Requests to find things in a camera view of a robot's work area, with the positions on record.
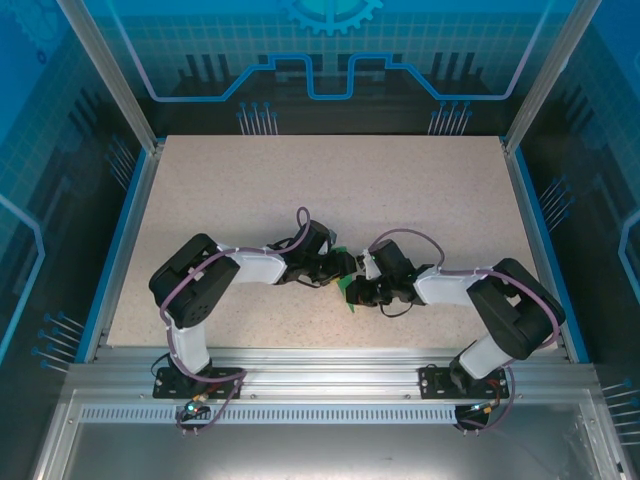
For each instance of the green cloth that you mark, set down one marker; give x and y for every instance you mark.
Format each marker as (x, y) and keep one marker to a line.
(344, 285)

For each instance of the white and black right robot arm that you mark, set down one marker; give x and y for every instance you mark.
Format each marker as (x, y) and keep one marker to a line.
(440, 290)

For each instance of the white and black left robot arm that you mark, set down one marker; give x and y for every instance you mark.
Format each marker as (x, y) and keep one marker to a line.
(260, 265)

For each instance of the small LED connector board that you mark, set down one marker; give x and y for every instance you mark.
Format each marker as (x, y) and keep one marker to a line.
(482, 407)
(192, 409)

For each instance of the blue side strip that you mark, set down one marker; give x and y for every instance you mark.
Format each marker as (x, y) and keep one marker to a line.
(116, 250)
(549, 250)

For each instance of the steel bottom panel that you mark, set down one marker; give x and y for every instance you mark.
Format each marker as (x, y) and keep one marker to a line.
(325, 450)

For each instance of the long aluminium mounting rail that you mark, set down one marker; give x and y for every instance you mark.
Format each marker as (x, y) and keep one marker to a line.
(325, 370)

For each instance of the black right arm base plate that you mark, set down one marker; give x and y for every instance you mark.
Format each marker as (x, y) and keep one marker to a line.
(432, 382)

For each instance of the aluminium side rail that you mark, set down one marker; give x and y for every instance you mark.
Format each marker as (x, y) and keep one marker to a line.
(533, 240)
(131, 250)

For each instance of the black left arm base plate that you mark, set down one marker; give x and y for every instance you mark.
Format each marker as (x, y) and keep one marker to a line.
(227, 375)

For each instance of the aluminium frame post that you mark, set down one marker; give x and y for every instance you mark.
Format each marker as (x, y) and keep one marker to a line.
(545, 75)
(107, 75)

